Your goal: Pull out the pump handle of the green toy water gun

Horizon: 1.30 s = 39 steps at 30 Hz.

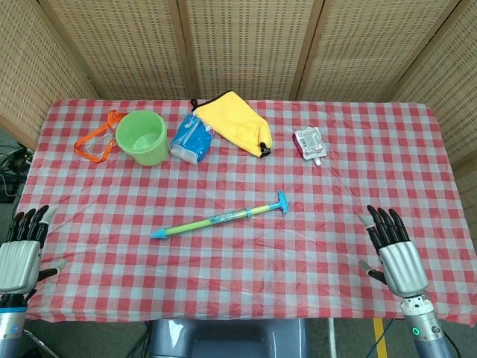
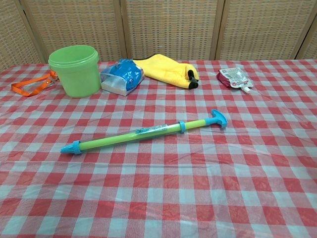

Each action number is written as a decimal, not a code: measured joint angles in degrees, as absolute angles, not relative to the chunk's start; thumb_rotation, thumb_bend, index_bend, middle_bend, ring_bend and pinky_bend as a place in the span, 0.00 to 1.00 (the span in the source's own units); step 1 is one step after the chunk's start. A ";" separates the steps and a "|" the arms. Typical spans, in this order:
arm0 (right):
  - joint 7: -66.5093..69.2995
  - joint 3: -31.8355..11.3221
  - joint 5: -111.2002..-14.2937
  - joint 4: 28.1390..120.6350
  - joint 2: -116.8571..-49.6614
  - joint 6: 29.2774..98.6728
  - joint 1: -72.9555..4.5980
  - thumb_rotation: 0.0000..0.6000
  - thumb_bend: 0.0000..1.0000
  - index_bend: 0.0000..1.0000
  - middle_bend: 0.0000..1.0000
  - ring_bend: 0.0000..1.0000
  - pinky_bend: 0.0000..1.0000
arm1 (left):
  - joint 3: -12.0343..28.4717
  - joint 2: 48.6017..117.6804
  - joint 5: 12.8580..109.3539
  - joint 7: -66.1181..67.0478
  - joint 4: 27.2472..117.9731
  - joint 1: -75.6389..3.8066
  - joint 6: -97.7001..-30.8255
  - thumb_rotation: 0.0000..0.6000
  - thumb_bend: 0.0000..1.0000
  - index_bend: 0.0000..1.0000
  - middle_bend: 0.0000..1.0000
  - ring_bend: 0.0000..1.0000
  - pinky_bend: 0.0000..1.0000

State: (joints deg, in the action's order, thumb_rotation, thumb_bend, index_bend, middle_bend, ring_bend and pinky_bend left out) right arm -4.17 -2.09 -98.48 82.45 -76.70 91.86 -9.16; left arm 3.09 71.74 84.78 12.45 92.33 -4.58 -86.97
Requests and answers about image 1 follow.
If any black floor cables bundle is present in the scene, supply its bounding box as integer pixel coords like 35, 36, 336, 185
0, 142, 35, 204

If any toy water squirter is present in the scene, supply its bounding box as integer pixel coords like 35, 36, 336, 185
150, 190, 290, 240

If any blue tissue pack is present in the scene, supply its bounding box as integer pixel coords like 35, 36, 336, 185
169, 113, 215, 166

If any red white checkered tablecloth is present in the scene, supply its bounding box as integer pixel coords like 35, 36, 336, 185
0, 98, 477, 324

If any green plastic bucket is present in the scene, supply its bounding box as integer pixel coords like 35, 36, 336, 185
115, 110, 170, 168

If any woven bamboo folding screen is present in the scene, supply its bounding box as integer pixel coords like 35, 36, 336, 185
0, 0, 477, 171

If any yellow cloth black trim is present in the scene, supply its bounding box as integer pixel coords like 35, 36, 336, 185
190, 90, 273, 158

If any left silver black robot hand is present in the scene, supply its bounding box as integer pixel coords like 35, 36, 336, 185
0, 204, 69, 296

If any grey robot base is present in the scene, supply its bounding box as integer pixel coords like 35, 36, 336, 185
148, 318, 311, 358

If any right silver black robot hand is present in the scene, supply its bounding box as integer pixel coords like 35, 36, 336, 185
357, 204, 430, 298

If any white red drink pouch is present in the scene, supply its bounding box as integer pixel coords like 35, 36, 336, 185
293, 125, 326, 167

